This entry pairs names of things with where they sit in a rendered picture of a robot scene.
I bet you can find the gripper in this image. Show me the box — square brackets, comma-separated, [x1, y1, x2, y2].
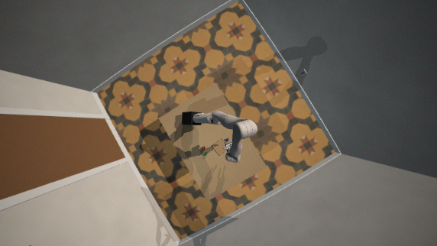
[223, 142, 232, 152]

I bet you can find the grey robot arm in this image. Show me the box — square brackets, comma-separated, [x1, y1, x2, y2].
[193, 111, 257, 163]

